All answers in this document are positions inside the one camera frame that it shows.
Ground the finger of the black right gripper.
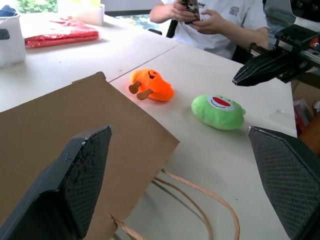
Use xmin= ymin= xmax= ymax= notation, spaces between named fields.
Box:
xmin=232 ymin=50 xmax=308 ymax=81
xmin=232 ymin=62 xmax=309 ymax=87

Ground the orange plush toy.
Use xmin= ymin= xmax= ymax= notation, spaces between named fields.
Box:
xmin=128 ymin=68 xmax=175 ymax=103

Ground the white plastic bin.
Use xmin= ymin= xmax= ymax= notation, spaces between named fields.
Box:
xmin=0 ymin=12 xmax=27 ymax=69

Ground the brown cardboard box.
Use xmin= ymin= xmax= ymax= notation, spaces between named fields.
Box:
xmin=290 ymin=79 xmax=320 ymax=157

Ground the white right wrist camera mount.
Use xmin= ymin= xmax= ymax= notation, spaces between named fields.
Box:
xmin=289 ymin=0 xmax=320 ymax=27

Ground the person's right hand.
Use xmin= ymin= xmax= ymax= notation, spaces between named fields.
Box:
xmin=170 ymin=1 xmax=198 ymax=23

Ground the blue cloth item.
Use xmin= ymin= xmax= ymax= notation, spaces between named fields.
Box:
xmin=0 ymin=4 xmax=19 ymax=18

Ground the red cloth in plastic wrap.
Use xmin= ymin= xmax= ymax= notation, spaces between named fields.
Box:
xmin=24 ymin=15 xmax=101 ymax=49

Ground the dark patterned phone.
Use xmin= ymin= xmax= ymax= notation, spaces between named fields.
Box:
xmin=179 ymin=0 xmax=205 ymax=25

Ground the brown paper bag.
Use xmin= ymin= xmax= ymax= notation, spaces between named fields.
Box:
xmin=0 ymin=71 xmax=241 ymax=240

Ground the black chair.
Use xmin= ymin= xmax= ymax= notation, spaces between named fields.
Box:
xmin=147 ymin=19 xmax=179 ymax=39

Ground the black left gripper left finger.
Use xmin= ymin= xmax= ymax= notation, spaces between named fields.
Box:
xmin=0 ymin=125 xmax=113 ymax=240

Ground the person's left hand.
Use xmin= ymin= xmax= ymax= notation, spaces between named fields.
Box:
xmin=191 ymin=9 xmax=230 ymax=35

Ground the person in white t-shirt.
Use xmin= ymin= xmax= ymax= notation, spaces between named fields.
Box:
xmin=149 ymin=0 xmax=270 ymax=60

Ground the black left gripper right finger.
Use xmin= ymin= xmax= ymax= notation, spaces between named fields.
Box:
xmin=247 ymin=125 xmax=320 ymax=240

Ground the green plush toy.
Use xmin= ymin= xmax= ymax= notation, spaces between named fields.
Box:
xmin=191 ymin=93 xmax=247 ymax=131

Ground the red and white package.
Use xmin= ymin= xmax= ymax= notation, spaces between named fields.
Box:
xmin=293 ymin=98 xmax=314 ymax=132

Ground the white foam box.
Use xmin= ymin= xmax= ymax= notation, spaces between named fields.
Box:
xmin=56 ymin=0 xmax=106 ymax=27

